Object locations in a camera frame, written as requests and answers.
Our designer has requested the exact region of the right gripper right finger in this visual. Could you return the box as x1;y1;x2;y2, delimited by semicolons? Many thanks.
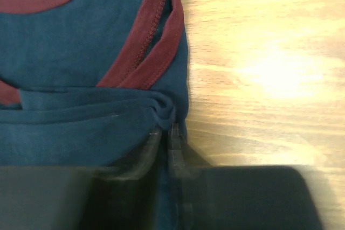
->
168;124;323;229

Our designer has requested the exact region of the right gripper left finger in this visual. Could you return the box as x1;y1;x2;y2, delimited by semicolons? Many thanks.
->
1;128;162;229

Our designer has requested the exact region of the navy basketball jersey tank top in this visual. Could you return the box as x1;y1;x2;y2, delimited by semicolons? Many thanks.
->
1;0;188;229

